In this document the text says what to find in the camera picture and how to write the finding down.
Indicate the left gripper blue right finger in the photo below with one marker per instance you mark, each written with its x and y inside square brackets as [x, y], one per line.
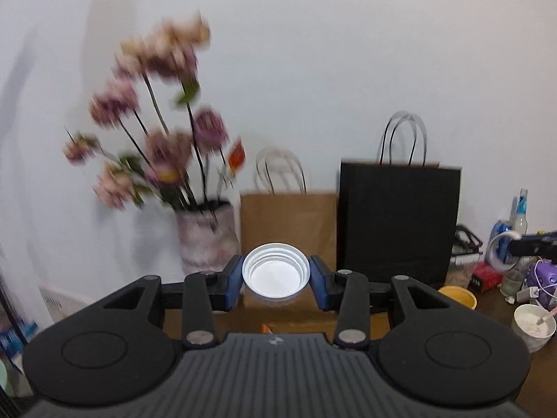
[347, 294]

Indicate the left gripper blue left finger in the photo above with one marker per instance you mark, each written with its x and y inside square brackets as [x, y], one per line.
[204, 293]

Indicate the white tape roll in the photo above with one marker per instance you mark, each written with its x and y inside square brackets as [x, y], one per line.
[497, 251]

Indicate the white jar lid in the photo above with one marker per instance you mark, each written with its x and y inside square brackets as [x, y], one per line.
[276, 272]

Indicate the clear glass bottle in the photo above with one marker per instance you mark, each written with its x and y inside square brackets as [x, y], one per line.
[520, 223]

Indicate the purple plastic container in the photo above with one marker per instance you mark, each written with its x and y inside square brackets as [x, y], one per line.
[543, 276]

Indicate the red cardboard box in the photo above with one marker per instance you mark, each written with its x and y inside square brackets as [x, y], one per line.
[297, 316]

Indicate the pink ceramic vase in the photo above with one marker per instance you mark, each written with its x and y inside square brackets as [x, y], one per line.
[207, 237]

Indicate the red book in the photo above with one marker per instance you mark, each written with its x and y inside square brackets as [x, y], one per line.
[484, 278]

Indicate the clear food container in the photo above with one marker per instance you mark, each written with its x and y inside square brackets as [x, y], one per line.
[466, 250]

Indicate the pink spoon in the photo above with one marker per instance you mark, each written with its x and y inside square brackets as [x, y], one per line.
[547, 317]

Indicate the brown paper bag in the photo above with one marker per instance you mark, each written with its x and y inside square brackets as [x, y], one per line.
[284, 209]

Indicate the yellow mug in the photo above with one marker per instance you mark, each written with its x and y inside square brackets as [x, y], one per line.
[460, 295]

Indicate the black paper bag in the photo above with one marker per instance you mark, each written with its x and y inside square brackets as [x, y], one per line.
[397, 218]

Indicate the white ceramic bowl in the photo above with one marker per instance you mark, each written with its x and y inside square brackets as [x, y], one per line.
[524, 325]

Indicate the dried pink roses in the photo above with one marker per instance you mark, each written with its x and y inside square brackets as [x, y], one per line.
[181, 152]

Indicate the white wall heater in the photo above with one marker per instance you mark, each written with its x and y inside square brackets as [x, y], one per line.
[61, 304]

